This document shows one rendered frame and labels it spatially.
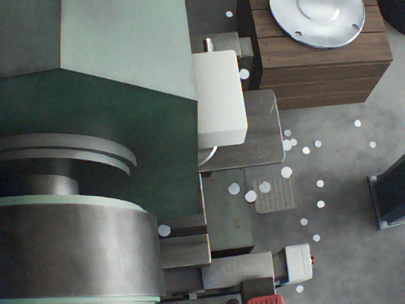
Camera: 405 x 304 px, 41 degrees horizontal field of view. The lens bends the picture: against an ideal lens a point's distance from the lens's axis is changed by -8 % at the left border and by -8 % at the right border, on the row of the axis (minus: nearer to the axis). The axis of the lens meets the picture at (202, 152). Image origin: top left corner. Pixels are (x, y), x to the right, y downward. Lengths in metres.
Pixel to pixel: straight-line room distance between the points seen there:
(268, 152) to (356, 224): 0.87
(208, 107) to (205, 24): 1.57
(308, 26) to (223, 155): 0.71
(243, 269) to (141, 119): 0.78
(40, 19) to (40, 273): 0.15
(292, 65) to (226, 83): 1.12
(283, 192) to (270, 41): 0.43
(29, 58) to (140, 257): 0.16
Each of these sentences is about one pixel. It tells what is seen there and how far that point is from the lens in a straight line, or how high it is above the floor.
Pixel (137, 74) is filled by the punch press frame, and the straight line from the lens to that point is 0.32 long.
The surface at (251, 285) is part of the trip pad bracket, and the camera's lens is 1.06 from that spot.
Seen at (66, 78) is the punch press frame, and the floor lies 1.49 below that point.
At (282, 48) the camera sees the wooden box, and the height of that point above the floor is 0.35.
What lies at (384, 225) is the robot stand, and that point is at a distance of 1.85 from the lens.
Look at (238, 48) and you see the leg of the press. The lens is 1.25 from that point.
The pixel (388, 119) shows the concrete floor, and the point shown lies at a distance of 1.98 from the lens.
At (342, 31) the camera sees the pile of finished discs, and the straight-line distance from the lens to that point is 1.65.
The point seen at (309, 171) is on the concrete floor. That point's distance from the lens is 1.85.
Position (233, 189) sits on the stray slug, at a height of 0.65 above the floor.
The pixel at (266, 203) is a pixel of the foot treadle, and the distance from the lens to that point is 1.64.
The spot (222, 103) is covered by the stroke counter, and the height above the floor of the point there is 1.33.
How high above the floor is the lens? 1.76
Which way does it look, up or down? 73 degrees down
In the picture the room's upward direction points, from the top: 1 degrees clockwise
